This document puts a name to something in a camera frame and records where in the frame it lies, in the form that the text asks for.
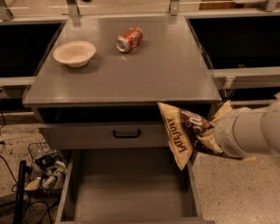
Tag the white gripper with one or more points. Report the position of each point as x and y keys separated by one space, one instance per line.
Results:
x=227 y=131

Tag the brown sea salt chip bag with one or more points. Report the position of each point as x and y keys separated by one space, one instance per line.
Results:
x=189 y=132

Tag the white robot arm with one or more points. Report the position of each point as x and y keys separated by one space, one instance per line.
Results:
x=265 y=130

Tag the grey drawer cabinet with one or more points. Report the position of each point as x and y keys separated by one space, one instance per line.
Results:
x=166 y=67

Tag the grey top drawer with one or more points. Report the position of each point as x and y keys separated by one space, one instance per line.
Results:
x=99 y=135

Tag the open grey middle drawer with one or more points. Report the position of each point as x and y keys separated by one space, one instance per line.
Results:
x=128 y=186

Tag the red soda can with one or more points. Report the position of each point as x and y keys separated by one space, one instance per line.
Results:
x=129 y=39

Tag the white paper bowl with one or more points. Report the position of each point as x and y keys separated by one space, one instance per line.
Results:
x=74 y=54

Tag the black drawer handle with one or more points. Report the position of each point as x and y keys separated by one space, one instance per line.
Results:
x=126 y=135

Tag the wire basket with items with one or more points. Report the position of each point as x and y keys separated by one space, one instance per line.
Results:
x=48 y=169

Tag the black stand post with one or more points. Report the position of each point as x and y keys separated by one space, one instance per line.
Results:
x=19 y=194

